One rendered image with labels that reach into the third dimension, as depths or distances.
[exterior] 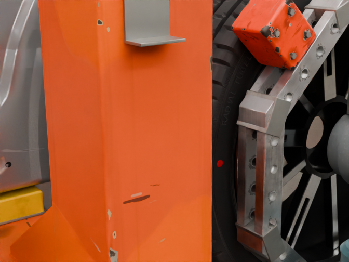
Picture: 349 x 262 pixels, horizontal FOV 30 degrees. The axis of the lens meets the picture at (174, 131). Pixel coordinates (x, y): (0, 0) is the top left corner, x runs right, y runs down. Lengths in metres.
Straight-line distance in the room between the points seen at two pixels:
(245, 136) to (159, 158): 0.24
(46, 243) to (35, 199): 0.31
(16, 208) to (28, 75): 0.26
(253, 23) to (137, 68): 0.26
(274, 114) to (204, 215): 0.20
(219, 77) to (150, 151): 0.26
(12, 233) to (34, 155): 0.15
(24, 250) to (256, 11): 0.54
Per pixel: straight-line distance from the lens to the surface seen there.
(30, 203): 1.33
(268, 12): 0.95
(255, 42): 0.97
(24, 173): 1.30
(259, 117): 0.97
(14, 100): 1.26
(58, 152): 0.86
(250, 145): 1.01
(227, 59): 1.01
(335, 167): 1.18
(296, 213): 1.23
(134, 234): 0.80
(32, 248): 1.09
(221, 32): 1.04
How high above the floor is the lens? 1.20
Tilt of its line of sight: 16 degrees down
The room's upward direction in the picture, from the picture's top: 1 degrees counter-clockwise
